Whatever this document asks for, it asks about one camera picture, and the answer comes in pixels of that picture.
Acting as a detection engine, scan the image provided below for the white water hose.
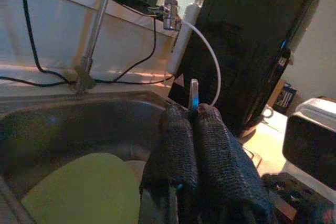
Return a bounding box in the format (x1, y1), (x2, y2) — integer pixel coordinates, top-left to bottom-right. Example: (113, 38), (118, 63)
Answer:
(181, 20), (222, 106)

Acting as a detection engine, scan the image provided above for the black power cable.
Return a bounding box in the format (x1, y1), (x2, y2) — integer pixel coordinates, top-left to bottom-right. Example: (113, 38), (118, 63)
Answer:
(93, 16), (158, 83)
(0, 76), (175, 87)
(14, 0), (77, 84)

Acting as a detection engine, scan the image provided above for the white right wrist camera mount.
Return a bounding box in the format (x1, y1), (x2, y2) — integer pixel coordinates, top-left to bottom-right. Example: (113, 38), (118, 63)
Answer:
(288, 97), (336, 120)

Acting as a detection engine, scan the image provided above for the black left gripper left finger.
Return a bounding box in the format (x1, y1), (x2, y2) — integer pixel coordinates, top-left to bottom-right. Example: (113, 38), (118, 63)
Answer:
(139, 104), (200, 224)

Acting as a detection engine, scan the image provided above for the stainless steel sink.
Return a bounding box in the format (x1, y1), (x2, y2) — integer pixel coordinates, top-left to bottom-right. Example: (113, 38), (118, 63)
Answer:
(0, 90), (263, 224)

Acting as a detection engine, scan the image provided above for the green round plate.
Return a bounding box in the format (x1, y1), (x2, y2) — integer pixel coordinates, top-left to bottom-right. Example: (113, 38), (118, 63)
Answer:
(20, 152), (143, 224)

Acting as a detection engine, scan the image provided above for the chrome gooseneck faucet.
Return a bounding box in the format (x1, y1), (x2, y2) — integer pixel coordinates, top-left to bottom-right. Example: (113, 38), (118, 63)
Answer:
(69, 0), (180, 96)

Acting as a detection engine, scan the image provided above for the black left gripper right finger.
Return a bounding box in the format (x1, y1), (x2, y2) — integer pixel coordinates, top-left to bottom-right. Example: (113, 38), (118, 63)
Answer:
(183, 103), (279, 224)

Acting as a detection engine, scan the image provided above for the silver metal spoon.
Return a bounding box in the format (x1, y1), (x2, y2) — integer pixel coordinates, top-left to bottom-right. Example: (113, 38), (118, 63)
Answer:
(187, 78), (201, 120)

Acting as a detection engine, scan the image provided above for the chrome faucet diverter valve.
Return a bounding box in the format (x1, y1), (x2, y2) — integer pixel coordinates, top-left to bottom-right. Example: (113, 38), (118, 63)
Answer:
(148, 0), (184, 32)

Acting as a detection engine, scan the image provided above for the grey round plate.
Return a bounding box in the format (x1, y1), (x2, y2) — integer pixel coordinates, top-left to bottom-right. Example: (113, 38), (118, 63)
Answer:
(123, 158), (151, 180)

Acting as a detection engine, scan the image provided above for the blue printed box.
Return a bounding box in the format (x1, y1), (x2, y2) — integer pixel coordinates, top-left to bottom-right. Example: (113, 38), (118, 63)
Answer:
(272, 82), (298, 115)

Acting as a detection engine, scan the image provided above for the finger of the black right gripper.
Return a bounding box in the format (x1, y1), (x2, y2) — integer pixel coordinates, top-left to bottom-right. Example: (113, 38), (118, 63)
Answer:
(262, 173), (336, 224)

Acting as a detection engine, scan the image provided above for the black water purifier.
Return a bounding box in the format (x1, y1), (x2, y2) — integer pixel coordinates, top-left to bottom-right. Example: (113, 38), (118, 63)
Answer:
(167, 0), (321, 138)

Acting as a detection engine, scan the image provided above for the white filter cylinder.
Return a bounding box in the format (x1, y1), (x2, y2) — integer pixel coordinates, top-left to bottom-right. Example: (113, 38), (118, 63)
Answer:
(166, 3), (201, 74)

